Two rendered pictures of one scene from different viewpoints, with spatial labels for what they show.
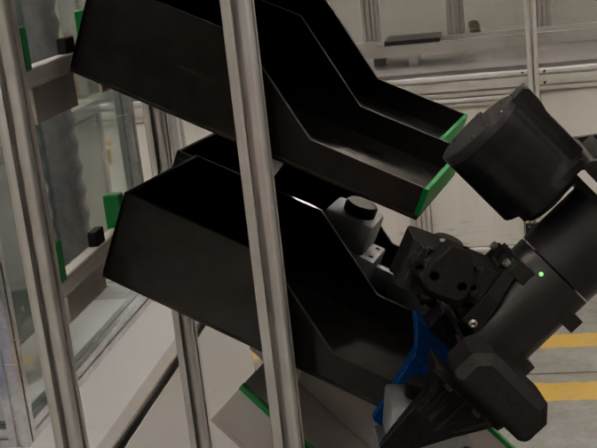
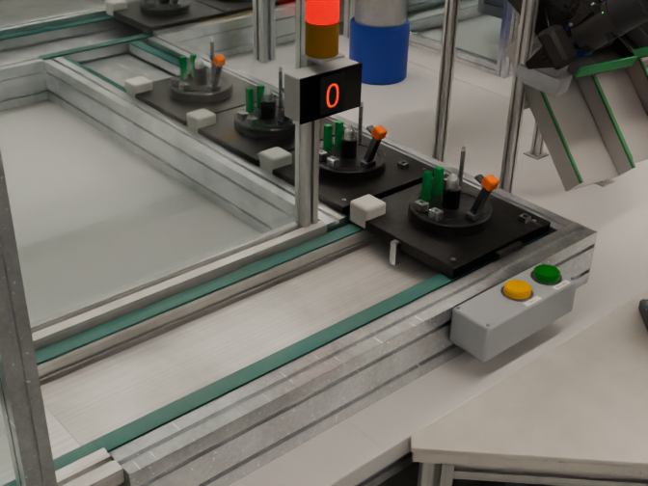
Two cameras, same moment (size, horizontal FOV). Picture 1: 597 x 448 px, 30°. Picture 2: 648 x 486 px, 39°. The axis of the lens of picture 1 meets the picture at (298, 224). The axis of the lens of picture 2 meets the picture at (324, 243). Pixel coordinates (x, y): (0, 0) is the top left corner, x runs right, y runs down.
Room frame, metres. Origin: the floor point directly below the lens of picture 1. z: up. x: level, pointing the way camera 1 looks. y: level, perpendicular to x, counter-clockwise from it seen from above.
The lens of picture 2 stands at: (-0.66, -0.65, 1.70)
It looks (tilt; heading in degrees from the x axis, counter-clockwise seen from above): 30 degrees down; 38
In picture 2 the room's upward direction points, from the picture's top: 1 degrees clockwise
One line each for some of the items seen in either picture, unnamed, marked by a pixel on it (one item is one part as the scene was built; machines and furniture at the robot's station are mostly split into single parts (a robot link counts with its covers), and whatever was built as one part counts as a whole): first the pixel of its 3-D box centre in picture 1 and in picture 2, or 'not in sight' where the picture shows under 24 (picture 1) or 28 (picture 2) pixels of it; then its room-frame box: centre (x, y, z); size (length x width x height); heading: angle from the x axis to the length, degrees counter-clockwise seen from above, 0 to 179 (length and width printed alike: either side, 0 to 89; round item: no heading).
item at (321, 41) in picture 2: not in sight; (321, 37); (0.39, 0.17, 1.28); 0.05 x 0.05 x 0.05
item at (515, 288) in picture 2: not in sight; (517, 291); (0.43, -0.17, 0.96); 0.04 x 0.04 x 0.02
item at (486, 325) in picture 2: not in sight; (514, 309); (0.43, -0.17, 0.93); 0.21 x 0.07 x 0.06; 169
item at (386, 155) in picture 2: not in sight; (348, 144); (0.60, 0.27, 1.01); 0.24 x 0.24 x 0.13; 79
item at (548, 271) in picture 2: not in sight; (546, 276); (0.50, -0.19, 0.96); 0.04 x 0.04 x 0.02
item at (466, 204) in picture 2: not in sight; (449, 210); (0.55, 0.02, 0.98); 0.14 x 0.14 x 0.02
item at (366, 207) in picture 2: not in sight; (367, 211); (0.48, 0.14, 0.97); 0.05 x 0.05 x 0.04; 79
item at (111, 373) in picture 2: not in sight; (303, 302); (0.26, 0.10, 0.91); 0.84 x 0.28 x 0.10; 169
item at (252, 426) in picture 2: not in sight; (393, 346); (0.26, -0.07, 0.91); 0.89 x 0.06 x 0.11; 169
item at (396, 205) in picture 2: not in sight; (448, 221); (0.55, 0.02, 0.96); 0.24 x 0.24 x 0.02; 79
